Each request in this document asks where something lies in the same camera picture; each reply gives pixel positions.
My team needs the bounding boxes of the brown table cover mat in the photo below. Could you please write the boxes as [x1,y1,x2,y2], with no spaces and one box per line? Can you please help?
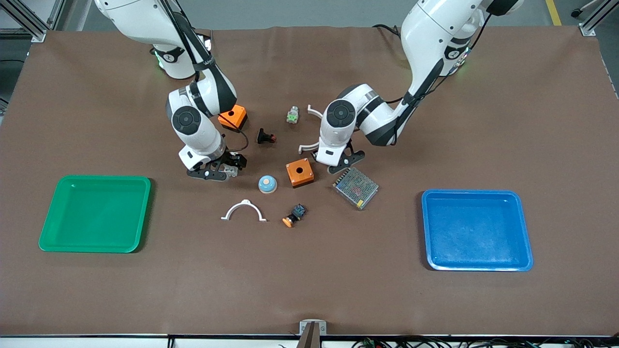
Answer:
[0,25,619,337]

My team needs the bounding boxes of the black base cable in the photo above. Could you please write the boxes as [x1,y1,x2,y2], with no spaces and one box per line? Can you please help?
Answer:
[372,23,402,38]

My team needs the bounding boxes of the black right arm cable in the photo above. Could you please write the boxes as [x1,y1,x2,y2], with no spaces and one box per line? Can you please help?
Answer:
[162,0,250,160]

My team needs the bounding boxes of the orange cap push button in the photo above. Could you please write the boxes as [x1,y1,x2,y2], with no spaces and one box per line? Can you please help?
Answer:
[282,203,308,228]

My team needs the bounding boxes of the aluminium frame profile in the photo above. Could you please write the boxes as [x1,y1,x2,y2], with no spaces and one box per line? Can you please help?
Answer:
[578,0,619,37]
[0,0,66,43]

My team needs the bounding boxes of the grey metal edge bracket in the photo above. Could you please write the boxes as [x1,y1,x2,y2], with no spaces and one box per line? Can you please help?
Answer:
[299,319,327,336]

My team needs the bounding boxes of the metal mesh power supply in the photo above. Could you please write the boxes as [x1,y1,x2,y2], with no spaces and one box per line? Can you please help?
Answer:
[332,167,380,210]

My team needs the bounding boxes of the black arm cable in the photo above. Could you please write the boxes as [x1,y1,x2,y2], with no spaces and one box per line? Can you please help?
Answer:
[384,0,525,145]
[162,0,250,160]

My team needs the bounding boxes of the green plastic tray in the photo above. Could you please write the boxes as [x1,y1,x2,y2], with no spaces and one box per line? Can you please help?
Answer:
[38,174,152,254]

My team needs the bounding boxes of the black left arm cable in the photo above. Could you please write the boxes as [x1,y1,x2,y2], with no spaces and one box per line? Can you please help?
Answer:
[384,0,525,145]

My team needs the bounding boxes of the orange button box black base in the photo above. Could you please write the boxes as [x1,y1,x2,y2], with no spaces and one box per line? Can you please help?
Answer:
[217,104,248,130]
[285,158,315,189]

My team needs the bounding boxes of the white plastic pipe clamp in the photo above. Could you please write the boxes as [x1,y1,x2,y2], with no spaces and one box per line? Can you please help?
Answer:
[221,199,267,222]
[298,104,324,155]

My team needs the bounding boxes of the dark brown post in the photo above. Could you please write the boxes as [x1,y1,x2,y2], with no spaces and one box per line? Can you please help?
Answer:
[296,323,322,348]

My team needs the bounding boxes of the blue plastic tray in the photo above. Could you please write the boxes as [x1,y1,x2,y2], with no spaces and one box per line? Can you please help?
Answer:
[421,189,534,272]

